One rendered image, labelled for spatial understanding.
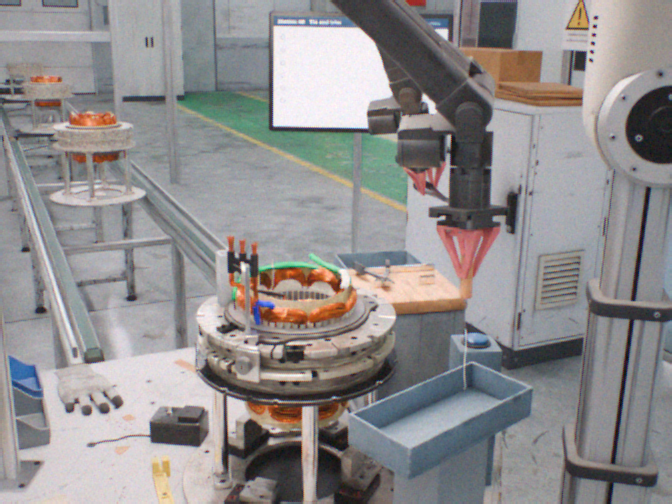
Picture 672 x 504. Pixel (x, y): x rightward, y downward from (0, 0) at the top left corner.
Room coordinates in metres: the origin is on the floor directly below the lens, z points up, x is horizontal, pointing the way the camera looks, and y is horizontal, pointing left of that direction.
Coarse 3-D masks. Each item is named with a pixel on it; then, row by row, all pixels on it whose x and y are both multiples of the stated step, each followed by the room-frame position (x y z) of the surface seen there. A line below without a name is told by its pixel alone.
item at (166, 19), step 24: (168, 0) 3.71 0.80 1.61; (168, 24) 3.71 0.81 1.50; (168, 48) 3.70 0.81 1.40; (120, 72) 5.09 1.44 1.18; (168, 72) 3.70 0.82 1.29; (120, 96) 5.08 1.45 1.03; (168, 96) 3.70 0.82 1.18; (120, 120) 5.08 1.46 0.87; (168, 120) 3.70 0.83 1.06; (0, 144) 3.38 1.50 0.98; (168, 144) 3.72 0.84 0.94; (0, 168) 3.38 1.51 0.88; (0, 192) 3.37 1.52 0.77
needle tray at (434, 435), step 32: (448, 384) 1.01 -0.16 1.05; (480, 384) 1.03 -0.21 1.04; (512, 384) 0.99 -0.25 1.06; (352, 416) 0.88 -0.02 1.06; (384, 416) 0.92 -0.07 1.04; (416, 416) 0.95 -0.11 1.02; (448, 416) 0.95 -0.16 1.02; (480, 416) 0.89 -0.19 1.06; (512, 416) 0.94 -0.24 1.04; (384, 448) 0.83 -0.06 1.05; (416, 448) 0.81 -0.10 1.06; (448, 448) 0.85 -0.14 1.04; (480, 448) 0.91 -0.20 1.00; (416, 480) 0.89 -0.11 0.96; (448, 480) 0.87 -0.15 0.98; (480, 480) 0.92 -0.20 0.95
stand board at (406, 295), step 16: (416, 272) 1.46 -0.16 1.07; (432, 272) 1.46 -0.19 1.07; (368, 288) 1.36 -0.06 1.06; (384, 288) 1.36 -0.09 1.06; (400, 288) 1.36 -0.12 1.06; (416, 288) 1.36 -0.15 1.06; (432, 288) 1.36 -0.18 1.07; (448, 288) 1.36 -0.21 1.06; (400, 304) 1.29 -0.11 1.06; (416, 304) 1.29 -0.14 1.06; (432, 304) 1.30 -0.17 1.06; (448, 304) 1.31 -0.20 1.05
